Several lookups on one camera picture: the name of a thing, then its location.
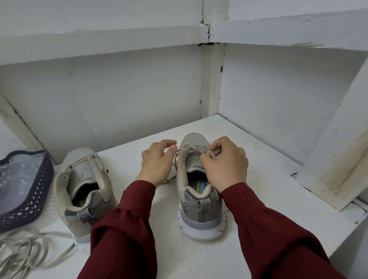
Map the person's right forearm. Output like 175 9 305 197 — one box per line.
221 182 347 279

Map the person's left forearm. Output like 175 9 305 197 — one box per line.
77 180 158 279

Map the person's left hand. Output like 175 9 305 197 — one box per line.
136 139 179 187

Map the grey mesh shoe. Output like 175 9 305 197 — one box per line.
53 148 118 244
174 132 228 241

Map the clear plastic bag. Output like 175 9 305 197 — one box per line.
0 154 47 216

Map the person's right hand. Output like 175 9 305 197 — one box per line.
199 136 250 194

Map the dark plastic lattice basket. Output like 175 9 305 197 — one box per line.
0 150 55 233

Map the grey shoelace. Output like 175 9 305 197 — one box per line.
161 144 218 186
0 227 77 279

